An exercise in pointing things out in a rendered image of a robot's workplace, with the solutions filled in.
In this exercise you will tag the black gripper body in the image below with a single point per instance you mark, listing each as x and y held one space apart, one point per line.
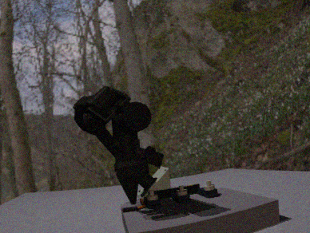
125 163

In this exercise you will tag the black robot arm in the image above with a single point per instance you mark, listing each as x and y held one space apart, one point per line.
92 113

